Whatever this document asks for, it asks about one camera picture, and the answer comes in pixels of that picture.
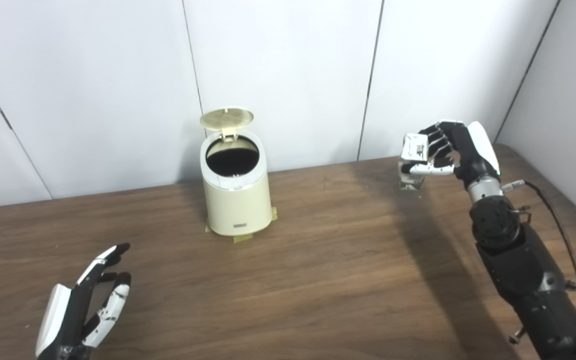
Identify cream-colored bin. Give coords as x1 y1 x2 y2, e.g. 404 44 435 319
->
200 129 273 237

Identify round cream bin lid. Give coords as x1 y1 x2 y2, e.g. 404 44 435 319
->
200 107 255 142

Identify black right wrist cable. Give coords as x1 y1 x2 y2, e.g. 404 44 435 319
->
502 180 576 333

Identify white and black left hand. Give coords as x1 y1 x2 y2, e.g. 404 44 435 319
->
34 242 132 360

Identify white and green milk carton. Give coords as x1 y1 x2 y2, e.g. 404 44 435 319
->
398 132 431 191

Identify white and black right hand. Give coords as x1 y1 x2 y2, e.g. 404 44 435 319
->
400 120 501 183

